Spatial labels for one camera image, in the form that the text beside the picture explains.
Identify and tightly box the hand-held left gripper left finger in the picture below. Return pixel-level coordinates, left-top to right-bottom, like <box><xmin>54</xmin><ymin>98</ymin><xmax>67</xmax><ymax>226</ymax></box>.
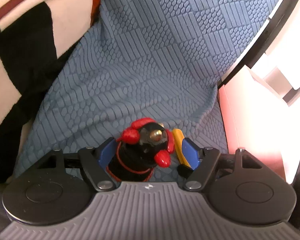
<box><xmin>37</xmin><ymin>137</ymin><xmax>118</xmax><ymax>192</ymax></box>

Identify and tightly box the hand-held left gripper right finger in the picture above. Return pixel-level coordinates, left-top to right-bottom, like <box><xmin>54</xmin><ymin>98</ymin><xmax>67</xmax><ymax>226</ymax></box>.
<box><xmin>181</xmin><ymin>137</ymin><xmax>265</xmax><ymax>191</ymax></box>

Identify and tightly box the black red flexible mini tripod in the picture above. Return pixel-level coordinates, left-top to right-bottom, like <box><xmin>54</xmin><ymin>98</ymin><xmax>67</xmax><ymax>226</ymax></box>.
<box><xmin>105</xmin><ymin>117</ymin><xmax>176</xmax><ymax>183</ymax></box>

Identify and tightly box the pink cardboard box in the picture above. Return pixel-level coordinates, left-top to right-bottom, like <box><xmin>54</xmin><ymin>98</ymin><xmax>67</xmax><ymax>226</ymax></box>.
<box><xmin>216</xmin><ymin>64</ymin><xmax>300</xmax><ymax>183</ymax></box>

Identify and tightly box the blue textured cloth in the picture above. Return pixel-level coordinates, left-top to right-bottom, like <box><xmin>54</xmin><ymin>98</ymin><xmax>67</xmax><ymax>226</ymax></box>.
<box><xmin>14</xmin><ymin>0</ymin><xmax>295</xmax><ymax>183</ymax></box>

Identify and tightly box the red white striped blanket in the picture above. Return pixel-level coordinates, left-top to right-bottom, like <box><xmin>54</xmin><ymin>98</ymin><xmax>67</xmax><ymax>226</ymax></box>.
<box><xmin>0</xmin><ymin>0</ymin><xmax>111</xmax><ymax>192</ymax></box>

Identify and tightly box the white chair with black frame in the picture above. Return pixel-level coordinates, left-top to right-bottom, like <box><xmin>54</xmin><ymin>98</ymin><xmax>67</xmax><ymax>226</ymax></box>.
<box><xmin>217</xmin><ymin>0</ymin><xmax>300</xmax><ymax>107</ymax></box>

